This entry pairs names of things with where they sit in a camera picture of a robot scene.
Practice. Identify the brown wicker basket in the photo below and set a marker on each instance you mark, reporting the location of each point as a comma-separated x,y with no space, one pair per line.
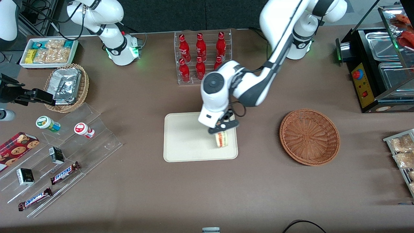
309,137

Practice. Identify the foil-wrapped food pack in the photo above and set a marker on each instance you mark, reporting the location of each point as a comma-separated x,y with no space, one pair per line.
68,90
64,72

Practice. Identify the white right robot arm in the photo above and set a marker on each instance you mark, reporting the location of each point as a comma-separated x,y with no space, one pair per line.
110,19

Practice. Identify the red lid yogurt cup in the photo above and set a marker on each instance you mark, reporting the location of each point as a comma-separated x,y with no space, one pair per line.
82,129

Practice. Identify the clear nut snack pack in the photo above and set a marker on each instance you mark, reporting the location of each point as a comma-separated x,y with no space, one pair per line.
55,44
53,56

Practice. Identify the green lid yogurt cup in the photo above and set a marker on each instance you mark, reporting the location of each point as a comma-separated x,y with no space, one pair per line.
45,123

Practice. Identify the red cola bottle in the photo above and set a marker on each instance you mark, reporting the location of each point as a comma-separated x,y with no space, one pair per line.
183,47
184,71
200,68
201,46
221,44
218,63

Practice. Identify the clear acrylic bottle rack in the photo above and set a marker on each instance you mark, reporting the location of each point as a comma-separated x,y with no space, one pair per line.
207,35

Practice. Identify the red emergency button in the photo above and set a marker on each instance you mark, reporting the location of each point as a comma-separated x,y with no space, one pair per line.
357,74

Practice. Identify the red tartan cookie box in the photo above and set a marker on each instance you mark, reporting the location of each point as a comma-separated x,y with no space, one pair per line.
16,149

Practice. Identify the grey snack display tray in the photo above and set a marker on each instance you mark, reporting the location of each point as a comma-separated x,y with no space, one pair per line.
406,181

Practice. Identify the clear acrylic tiered shelf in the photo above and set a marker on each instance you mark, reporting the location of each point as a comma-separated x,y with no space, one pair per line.
84,155

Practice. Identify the steel food pan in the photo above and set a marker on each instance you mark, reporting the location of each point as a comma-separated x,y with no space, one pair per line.
396,76
381,45

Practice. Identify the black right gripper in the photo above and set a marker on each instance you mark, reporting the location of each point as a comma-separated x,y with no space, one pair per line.
9,94

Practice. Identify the clear granola snack pack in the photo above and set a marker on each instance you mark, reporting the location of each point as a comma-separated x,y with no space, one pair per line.
404,160
402,143

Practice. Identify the Snickers chocolate bar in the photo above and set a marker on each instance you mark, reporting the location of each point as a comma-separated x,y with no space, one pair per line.
35,199
64,173

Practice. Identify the red food in warmer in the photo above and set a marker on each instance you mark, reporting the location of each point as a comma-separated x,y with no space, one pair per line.
404,29

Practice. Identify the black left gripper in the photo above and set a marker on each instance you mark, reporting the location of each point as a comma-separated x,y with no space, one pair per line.
228,116

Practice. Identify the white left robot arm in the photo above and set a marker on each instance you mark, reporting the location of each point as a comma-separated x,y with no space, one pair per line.
278,38

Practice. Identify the light wicker basket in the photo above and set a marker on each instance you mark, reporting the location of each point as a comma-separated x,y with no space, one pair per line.
82,87

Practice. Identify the triangle sandwich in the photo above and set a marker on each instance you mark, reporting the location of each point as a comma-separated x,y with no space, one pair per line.
222,139

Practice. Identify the teal snack pack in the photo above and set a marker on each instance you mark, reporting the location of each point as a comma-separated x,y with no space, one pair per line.
38,44

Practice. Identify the yellow snack pack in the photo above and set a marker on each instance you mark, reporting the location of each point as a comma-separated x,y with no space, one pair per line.
31,56

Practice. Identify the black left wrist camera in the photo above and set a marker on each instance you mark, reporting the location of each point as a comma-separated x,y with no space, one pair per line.
229,116

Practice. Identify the small black carton box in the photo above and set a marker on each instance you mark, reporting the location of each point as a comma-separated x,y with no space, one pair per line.
57,155
25,176

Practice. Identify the beige plastic tray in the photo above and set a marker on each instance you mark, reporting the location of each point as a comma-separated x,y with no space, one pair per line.
187,142

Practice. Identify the black food warmer cabinet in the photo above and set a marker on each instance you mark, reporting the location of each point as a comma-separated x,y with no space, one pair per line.
372,84

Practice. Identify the grey white table clamp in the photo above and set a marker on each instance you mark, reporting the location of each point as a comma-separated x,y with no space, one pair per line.
211,230

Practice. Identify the white snack bin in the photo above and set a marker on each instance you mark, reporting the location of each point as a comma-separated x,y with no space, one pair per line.
24,63

